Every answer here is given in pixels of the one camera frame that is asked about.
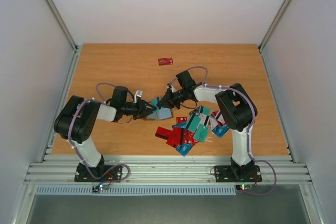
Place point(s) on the lone red card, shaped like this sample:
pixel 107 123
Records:
pixel 165 61

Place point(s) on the blue card right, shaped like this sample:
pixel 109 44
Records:
pixel 220 131

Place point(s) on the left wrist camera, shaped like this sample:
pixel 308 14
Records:
pixel 137 96

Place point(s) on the teal card bottom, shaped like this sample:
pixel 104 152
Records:
pixel 193 123

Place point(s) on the brown leather card holder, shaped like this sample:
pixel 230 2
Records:
pixel 160 114

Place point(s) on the right frame post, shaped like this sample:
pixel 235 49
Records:
pixel 275 22

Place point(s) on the frame post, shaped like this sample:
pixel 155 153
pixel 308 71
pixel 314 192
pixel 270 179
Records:
pixel 275 22
pixel 61 23

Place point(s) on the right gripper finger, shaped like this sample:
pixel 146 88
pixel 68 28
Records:
pixel 167 95
pixel 166 104

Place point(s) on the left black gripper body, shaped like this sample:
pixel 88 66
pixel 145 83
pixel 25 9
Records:
pixel 137 110

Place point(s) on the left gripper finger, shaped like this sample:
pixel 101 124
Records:
pixel 146 112
pixel 149 106

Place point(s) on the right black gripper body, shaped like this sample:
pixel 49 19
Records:
pixel 169 98

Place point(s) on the red VIP card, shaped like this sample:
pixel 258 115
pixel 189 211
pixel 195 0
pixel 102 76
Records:
pixel 188 137

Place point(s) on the blue card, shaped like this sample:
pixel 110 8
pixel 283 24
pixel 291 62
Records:
pixel 220 131
pixel 180 125
pixel 184 149

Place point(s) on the circuit board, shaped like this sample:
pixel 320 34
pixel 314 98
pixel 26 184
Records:
pixel 100 187
pixel 244 187

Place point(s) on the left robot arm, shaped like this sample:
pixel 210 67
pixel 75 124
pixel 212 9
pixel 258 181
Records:
pixel 77 119

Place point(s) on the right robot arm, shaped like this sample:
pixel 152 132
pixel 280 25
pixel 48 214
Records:
pixel 237 109

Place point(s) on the blue card bottom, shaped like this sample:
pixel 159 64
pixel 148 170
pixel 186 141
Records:
pixel 184 149

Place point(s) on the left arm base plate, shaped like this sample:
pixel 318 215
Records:
pixel 115 172

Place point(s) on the dark red striped card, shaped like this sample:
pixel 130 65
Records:
pixel 163 133

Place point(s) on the aluminium frame rails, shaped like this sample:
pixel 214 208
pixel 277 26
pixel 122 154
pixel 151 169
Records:
pixel 166 170

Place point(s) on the right circuit board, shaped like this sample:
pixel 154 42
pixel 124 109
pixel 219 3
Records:
pixel 244 187

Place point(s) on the red card left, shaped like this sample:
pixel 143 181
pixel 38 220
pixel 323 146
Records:
pixel 176 138

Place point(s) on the blue card centre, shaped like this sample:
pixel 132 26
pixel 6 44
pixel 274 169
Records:
pixel 180 125

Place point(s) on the teal card with stripe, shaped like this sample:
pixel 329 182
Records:
pixel 155 102

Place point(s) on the small red card top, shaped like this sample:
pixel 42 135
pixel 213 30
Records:
pixel 181 119

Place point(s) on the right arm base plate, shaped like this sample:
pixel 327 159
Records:
pixel 223 174

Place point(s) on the white card with stripe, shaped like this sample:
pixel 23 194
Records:
pixel 217 115

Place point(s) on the grey slotted cable duct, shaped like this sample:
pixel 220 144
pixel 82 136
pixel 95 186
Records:
pixel 137 190

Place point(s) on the left frame post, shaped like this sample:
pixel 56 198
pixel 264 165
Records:
pixel 61 23

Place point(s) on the left circuit board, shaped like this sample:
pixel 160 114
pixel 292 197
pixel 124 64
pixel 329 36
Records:
pixel 100 187

